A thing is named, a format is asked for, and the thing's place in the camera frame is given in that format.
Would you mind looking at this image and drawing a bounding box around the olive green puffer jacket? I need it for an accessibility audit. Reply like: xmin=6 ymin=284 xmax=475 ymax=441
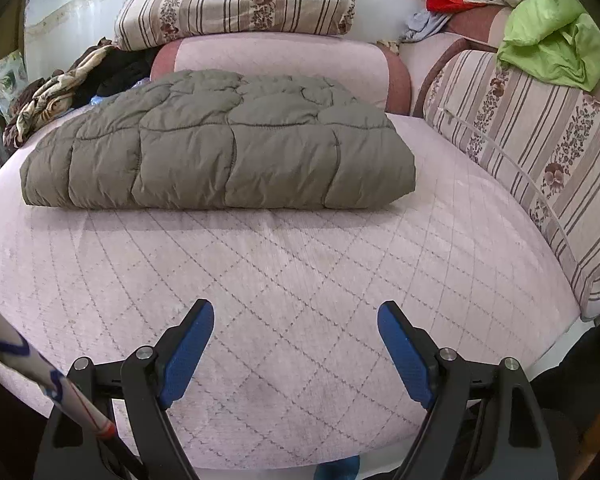
xmin=20 ymin=70 xmax=416 ymax=210

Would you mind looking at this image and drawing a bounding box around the black clothes pile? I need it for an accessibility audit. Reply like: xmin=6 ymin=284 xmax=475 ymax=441
xmin=71 ymin=47 xmax=160 ymax=108

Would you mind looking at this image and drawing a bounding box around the pink quilted round bed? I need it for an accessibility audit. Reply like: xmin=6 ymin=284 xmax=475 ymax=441
xmin=0 ymin=116 xmax=580 ymax=469

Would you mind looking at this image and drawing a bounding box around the striped floral pillow right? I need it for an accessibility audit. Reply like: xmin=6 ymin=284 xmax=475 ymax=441
xmin=422 ymin=50 xmax=600 ymax=318

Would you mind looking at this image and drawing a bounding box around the striped floral pillow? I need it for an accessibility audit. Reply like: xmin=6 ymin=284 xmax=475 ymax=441
xmin=422 ymin=50 xmax=600 ymax=318
xmin=114 ymin=0 xmax=356 ymax=51

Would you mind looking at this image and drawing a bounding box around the blue plastic bag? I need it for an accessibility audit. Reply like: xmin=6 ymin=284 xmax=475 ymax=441
xmin=90 ymin=77 xmax=150 ymax=106

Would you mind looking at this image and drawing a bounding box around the pink bolster cushion centre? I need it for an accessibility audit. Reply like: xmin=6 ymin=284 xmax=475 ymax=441
xmin=150 ymin=32 xmax=412 ymax=115

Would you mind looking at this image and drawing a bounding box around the pink bolster cushion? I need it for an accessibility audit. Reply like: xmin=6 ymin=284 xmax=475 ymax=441
xmin=399 ymin=6 xmax=513 ymax=117
xmin=150 ymin=32 xmax=412 ymax=115

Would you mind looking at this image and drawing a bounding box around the beige brown patterned blanket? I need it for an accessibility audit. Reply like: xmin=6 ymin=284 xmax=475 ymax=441
xmin=3 ymin=38 xmax=114 ymax=150

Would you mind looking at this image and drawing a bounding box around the floral gift bag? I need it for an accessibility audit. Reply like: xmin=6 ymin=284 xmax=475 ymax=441
xmin=0 ymin=50 xmax=29 ymax=122

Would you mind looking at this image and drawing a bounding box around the grey blue cloth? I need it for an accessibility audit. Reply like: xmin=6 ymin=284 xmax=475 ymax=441
xmin=400 ymin=9 xmax=453 ymax=44

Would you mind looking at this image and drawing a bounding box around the pink bolster cushion right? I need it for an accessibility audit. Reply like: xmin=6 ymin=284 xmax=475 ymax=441
xmin=399 ymin=6 xmax=513 ymax=117

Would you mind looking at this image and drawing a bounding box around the lime green garment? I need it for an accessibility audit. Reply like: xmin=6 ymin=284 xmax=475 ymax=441
xmin=498 ymin=0 xmax=600 ymax=92

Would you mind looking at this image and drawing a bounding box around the striped floral pillow left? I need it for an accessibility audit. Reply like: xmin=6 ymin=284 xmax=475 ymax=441
xmin=114 ymin=0 xmax=356 ymax=51

